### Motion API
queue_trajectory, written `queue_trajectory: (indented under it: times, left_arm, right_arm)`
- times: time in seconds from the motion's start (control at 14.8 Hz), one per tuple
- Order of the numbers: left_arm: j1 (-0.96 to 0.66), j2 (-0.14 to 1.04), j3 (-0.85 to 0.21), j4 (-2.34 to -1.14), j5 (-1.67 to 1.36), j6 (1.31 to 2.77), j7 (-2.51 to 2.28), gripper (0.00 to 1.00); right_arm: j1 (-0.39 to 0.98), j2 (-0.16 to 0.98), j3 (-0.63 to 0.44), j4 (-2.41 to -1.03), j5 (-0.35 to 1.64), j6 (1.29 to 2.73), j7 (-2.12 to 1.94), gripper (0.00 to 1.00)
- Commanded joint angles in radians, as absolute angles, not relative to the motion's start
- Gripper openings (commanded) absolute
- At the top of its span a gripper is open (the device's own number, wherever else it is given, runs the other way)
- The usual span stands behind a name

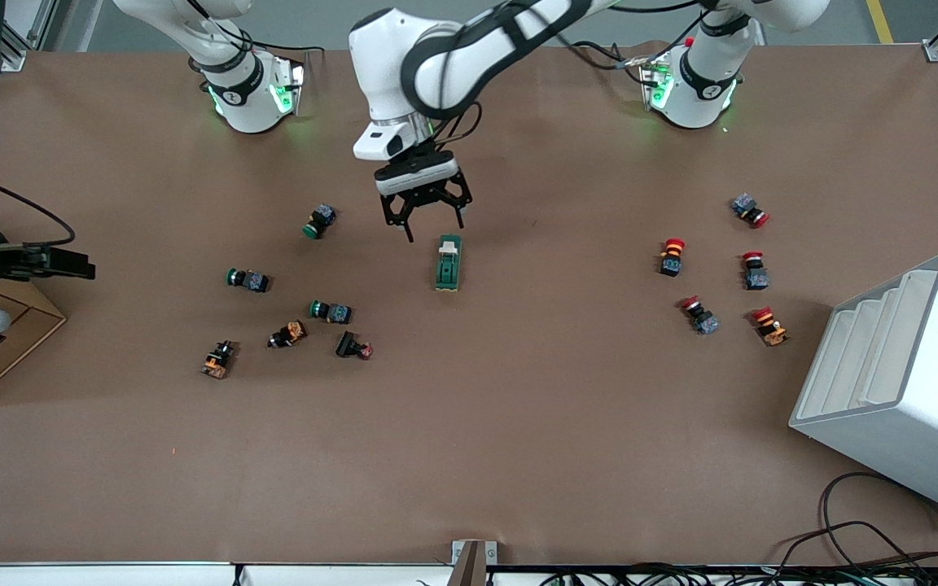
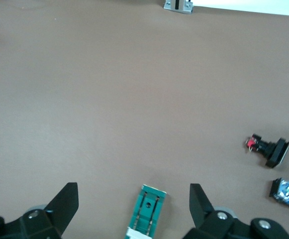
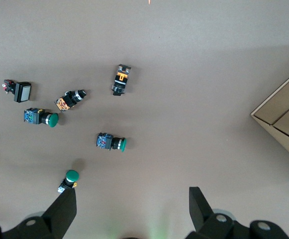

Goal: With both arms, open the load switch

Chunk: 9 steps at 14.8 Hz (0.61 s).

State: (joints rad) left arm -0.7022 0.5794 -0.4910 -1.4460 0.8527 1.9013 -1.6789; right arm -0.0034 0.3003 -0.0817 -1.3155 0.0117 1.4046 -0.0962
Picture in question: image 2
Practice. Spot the silver metal bracket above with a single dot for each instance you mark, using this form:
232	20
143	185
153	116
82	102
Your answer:
179	6

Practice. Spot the green load switch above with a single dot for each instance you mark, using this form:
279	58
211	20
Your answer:
146	214

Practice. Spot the green mushroom pushbutton switch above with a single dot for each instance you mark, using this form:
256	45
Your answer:
287	193

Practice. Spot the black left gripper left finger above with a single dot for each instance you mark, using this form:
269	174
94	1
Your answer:
59	211

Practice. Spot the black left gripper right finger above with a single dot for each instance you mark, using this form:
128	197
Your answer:
204	214

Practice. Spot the red-base black square switch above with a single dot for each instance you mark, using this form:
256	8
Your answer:
276	153

